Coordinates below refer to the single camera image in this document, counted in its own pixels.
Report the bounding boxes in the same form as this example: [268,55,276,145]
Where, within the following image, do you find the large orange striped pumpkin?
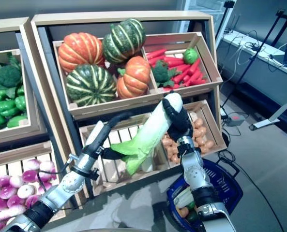
[58,32,105,74]

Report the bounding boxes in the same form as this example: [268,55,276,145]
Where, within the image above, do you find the yellow orange toy pepper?
[177,206,189,218]

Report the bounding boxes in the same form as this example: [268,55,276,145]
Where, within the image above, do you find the red toy carrot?
[190,78,207,86]
[148,55,166,66]
[172,69,190,84]
[187,58,201,75]
[164,57,185,64]
[146,48,167,60]

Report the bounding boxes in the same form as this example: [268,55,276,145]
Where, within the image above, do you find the white metal cabinet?
[179,0,227,33]

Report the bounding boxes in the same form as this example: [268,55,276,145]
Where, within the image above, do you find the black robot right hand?
[162,90,195,142]

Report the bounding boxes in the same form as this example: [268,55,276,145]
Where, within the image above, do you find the white desk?
[217,30,287,131]

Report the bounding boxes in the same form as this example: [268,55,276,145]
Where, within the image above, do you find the grey power strip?
[220,107,246,127]

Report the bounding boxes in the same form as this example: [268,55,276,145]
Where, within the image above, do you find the small orange striped pumpkin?
[116,56,151,99]

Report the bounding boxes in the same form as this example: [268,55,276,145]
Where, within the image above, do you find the green toy broccoli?
[0,64,22,88]
[151,59,180,88]

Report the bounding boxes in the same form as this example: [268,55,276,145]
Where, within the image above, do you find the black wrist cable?
[104,111,136,136]

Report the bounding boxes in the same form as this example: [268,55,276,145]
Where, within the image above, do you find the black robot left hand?
[83,120,124,160]

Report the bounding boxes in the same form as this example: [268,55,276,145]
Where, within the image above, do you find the blue plastic shopping basket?
[166,158,243,232]

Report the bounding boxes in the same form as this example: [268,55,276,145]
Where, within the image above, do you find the small round green cabbage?
[182,47,199,65]

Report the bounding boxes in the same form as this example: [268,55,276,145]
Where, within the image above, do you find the black camera stand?
[220,9,287,108]
[217,0,236,43]

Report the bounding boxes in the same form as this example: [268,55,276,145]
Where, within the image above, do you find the black floor cable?
[215,149,287,232]

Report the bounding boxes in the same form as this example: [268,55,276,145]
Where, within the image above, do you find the wooden shelf unit black frame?
[0,16,86,216]
[30,10,224,208]

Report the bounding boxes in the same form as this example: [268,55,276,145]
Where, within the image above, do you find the green striped pumpkin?
[65,64,117,107]
[102,18,147,65]

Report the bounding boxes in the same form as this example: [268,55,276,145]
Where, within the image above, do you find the dark leafy greens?
[6,52,22,71]

